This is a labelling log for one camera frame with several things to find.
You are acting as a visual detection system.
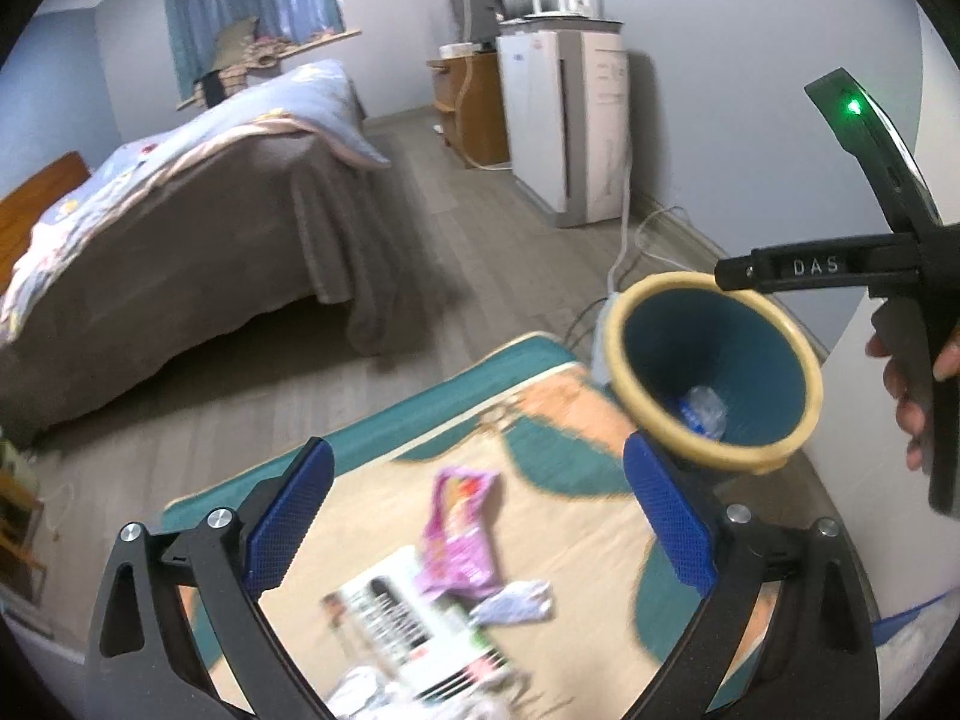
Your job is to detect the white barcode paper sheet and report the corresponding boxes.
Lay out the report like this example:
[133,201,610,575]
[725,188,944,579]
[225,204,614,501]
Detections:
[322,544,527,718]

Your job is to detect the thin white cable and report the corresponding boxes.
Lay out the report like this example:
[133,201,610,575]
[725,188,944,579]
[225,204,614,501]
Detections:
[632,205,723,275]

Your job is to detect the person right hand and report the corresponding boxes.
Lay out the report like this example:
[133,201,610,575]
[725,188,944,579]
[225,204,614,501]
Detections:
[866,330,960,472]

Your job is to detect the teal orange patterned rug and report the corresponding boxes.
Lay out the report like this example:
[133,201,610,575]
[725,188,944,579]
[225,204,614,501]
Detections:
[159,331,797,720]

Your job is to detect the stuffed toys on sill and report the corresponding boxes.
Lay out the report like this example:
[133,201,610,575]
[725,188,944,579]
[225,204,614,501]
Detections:
[192,13,355,111]

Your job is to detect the pink snack wrapper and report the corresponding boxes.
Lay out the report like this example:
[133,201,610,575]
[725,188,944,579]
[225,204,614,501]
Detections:
[418,466,503,601]

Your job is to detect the blue window curtain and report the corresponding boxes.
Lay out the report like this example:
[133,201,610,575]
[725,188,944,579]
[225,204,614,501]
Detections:
[163,0,345,98]

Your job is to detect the teal yellow trash bin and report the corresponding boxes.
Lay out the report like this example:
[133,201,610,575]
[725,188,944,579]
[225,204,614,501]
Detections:
[602,271,823,475]

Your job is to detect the bed with grey blanket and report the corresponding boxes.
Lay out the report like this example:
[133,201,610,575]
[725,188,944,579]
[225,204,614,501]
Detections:
[2,133,460,447]

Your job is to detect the crumpled clear plastic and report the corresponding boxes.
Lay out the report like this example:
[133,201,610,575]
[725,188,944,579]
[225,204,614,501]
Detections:
[679,385,727,440]

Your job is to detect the wooden headboard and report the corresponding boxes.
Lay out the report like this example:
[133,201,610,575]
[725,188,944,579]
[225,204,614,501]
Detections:
[0,151,91,291]

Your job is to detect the wooden side table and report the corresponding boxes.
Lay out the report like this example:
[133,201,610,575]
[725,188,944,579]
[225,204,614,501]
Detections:
[0,437,47,603]

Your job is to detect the light blue quilt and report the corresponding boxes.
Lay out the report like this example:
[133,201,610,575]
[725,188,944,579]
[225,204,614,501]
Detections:
[2,59,391,343]

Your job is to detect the wooden cabinet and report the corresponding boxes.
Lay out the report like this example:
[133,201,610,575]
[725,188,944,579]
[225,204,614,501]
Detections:
[427,52,509,167]

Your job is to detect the white air purifier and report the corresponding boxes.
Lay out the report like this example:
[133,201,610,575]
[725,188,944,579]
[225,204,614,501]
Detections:
[496,15,630,227]

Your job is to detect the white power cable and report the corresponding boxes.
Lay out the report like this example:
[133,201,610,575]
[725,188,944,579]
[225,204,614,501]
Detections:
[602,156,640,301]

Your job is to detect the white wifi router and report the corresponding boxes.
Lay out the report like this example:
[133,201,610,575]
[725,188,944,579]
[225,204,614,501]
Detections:
[501,0,623,34]

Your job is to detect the white tissue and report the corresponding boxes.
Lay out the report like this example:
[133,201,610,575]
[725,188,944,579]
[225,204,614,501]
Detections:
[470,580,555,626]

